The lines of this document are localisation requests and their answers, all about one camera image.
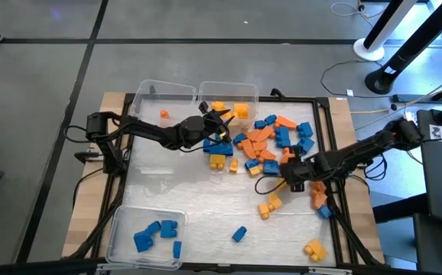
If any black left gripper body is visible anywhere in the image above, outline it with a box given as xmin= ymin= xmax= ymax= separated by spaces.
xmin=169 ymin=114 xmax=229 ymax=150

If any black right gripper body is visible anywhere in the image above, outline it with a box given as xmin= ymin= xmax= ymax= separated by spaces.
xmin=280 ymin=153 xmax=331 ymax=184

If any clear plastic bin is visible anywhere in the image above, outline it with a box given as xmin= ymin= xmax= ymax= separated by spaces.
xmin=197 ymin=80 xmax=260 ymax=133
xmin=130 ymin=79 xmax=198 ymax=120
xmin=105 ymin=205 xmax=188 ymax=271

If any orange wedge toy block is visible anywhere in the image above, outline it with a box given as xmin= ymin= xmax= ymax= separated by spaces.
xmin=254 ymin=126 xmax=277 ymax=143
xmin=275 ymin=116 xmax=297 ymax=133

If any white pole stand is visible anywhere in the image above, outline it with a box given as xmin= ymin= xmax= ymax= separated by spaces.
xmin=353 ymin=0 xmax=420 ymax=63

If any black right camera cable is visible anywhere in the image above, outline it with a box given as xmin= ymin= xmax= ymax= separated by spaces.
xmin=254 ymin=175 xmax=285 ymax=195

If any black metal table frame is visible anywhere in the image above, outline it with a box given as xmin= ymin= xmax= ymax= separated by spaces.
xmin=90 ymin=91 xmax=385 ymax=268

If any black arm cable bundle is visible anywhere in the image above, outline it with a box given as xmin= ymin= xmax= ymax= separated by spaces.
xmin=326 ymin=179 xmax=385 ymax=267
xmin=66 ymin=171 xmax=125 ymax=264

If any black coiled cable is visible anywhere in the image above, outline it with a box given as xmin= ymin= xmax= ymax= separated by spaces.
xmin=362 ymin=152 xmax=389 ymax=182

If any black floor cable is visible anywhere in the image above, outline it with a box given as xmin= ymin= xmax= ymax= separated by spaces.
xmin=320 ymin=59 xmax=398 ymax=99

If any yellow floor cable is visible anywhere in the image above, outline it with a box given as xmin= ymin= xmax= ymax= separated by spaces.
xmin=349 ymin=108 xmax=394 ymax=115

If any silver frame bracket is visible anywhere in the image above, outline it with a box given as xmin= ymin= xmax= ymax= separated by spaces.
xmin=307 ymin=267 xmax=354 ymax=275

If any white floor cable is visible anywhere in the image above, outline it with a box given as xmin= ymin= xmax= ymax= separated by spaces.
xmin=330 ymin=1 xmax=386 ymax=19

